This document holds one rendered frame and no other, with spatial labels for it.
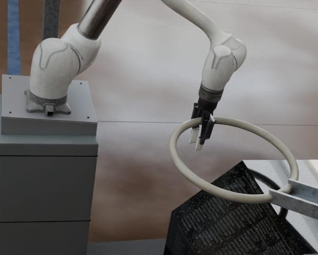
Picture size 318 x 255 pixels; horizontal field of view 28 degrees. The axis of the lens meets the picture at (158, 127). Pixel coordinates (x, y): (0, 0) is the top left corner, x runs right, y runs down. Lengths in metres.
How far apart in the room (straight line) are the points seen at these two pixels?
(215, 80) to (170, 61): 2.95
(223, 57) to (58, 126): 0.73
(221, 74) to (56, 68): 0.66
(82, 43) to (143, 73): 2.38
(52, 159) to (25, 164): 0.11
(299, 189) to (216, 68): 0.52
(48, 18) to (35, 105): 0.95
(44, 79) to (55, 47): 0.13
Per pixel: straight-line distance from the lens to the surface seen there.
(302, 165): 2.58
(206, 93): 2.38
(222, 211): 2.41
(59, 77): 2.55
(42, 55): 2.54
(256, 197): 2.17
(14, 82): 2.82
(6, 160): 2.59
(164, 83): 4.90
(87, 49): 2.67
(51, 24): 3.48
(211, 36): 2.46
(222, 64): 2.31
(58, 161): 2.60
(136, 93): 4.69
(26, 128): 2.58
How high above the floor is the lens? 2.19
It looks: 31 degrees down
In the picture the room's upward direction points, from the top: 9 degrees clockwise
